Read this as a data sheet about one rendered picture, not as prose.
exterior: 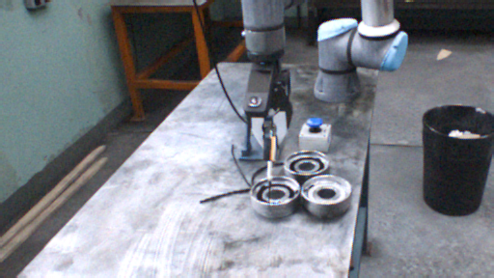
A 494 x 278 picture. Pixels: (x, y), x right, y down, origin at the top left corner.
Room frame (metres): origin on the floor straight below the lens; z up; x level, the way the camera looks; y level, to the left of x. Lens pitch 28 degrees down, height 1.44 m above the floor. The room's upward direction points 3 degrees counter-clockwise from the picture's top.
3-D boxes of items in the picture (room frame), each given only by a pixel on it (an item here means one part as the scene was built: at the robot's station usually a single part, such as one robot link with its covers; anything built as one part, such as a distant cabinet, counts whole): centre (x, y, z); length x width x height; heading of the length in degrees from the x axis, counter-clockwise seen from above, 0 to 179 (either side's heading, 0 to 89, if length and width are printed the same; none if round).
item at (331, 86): (1.45, -0.11, 0.85); 0.15 x 0.15 x 0.10
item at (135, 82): (3.65, 0.70, 0.39); 1.50 x 0.62 x 0.78; 168
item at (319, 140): (1.12, -0.03, 0.82); 0.08 x 0.07 x 0.05; 168
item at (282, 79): (0.93, 0.06, 1.07); 0.09 x 0.08 x 0.12; 171
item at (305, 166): (0.97, 0.00, 0.82); 0.10 x 0.10 x 0.04
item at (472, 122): (1.94, -0.69, 0.21); 0.34 x 0.34 x 0.43
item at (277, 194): (0.87, 0.07, 0.82); 0.10 x 0.10 x 0.04
